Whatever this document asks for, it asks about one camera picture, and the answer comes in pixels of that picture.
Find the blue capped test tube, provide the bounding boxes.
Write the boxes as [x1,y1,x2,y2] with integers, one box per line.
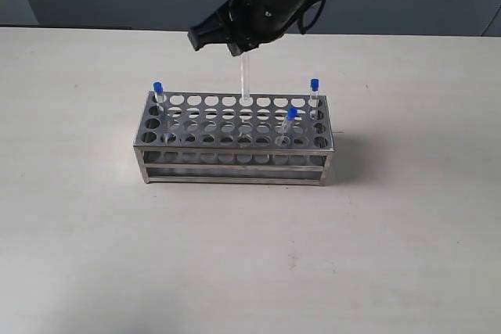
[153,81,174,145]
[308,78,319,120]
[275,106,297,146]
[240,52,251,101]

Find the stainless steel test tube rack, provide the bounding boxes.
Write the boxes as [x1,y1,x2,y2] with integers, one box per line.
[133,92,334,185]

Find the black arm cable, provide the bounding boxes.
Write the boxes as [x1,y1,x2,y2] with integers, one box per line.
[299,0,328,36]

